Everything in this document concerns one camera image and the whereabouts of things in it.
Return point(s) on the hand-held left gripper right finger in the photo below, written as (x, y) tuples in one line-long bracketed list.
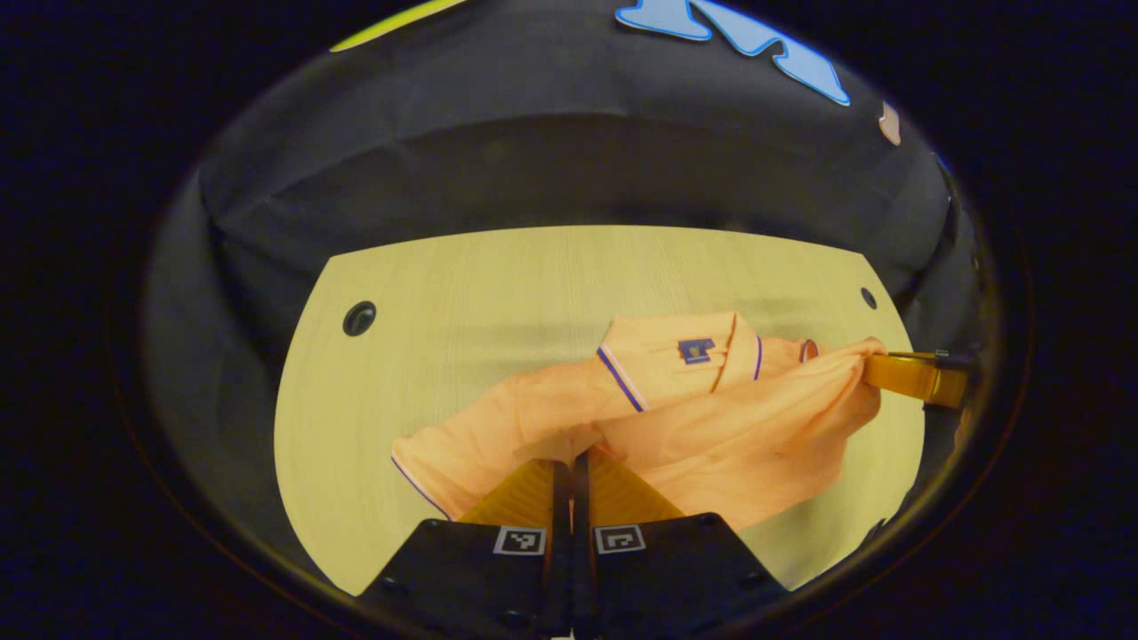
[(582, 533)]

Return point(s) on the black table grommet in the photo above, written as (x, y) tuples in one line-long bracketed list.
[(359, 317), (869, 298)]

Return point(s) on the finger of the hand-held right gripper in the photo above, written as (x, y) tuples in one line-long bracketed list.
[(916, 378)]

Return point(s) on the black backdrop cloth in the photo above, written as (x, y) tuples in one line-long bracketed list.
[(569, 160)]

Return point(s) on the orange polo T-shirt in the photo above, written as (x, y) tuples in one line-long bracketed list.
[(729, 436)]

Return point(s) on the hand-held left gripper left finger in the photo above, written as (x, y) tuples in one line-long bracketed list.
[(558, 533)]

